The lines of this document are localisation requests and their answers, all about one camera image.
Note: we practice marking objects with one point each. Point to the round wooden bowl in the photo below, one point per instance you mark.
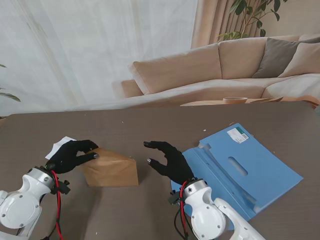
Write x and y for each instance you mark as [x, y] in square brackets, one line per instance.
[235, 100]

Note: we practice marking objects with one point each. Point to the white sheer curtain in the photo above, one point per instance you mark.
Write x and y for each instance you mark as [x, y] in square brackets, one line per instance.
[95, 50]

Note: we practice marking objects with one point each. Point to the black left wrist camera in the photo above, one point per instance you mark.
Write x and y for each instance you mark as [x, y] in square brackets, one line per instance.
[63, 187]

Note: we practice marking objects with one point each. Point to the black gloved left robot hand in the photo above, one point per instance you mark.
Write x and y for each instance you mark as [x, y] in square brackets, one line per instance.
[67, 157]

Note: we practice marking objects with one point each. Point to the brown kraft paper envelope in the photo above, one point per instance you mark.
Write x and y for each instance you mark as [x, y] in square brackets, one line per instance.
[112, 172]

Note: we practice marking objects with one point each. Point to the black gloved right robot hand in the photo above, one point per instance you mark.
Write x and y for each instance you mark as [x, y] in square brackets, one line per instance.
[176, 165]

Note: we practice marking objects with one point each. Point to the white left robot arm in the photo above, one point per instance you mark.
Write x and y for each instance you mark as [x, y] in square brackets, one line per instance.
[22, 205]

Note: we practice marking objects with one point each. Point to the small green plant leaves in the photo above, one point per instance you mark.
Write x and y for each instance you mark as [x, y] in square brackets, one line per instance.
[10, 96]

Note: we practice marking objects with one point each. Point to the blue plastic file folder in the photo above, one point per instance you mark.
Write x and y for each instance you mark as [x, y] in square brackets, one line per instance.
[250, 170]

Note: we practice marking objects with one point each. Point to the beige fabric sofa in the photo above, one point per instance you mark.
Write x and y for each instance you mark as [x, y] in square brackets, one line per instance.
[180, 72]

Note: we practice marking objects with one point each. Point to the grey sofa cushion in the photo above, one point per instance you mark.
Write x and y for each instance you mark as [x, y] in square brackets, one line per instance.
[275, 57]

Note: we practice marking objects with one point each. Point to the white letter paper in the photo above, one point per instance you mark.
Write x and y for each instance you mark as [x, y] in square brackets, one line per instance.
[56, 146]

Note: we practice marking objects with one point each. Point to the low wooden coffee table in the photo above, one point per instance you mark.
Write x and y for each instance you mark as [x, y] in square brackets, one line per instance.
[207, 103]

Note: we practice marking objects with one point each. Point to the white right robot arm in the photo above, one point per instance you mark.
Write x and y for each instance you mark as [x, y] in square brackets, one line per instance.
[207, 217]

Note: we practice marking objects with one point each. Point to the beige pleated curtain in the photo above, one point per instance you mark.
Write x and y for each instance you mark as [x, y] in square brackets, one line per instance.
[212, 22]

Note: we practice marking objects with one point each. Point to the beige sofa cushion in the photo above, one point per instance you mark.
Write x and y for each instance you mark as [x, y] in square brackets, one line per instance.
[302, 62]

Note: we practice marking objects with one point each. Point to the tall green leafy houseplant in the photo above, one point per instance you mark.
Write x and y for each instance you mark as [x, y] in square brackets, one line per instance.
[250, 15]

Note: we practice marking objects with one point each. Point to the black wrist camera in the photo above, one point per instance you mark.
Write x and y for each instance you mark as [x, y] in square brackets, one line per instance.
[63, 187]
[174, 198]

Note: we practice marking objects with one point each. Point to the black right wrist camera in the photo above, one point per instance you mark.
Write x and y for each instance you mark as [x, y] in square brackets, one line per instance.
[174, 198]

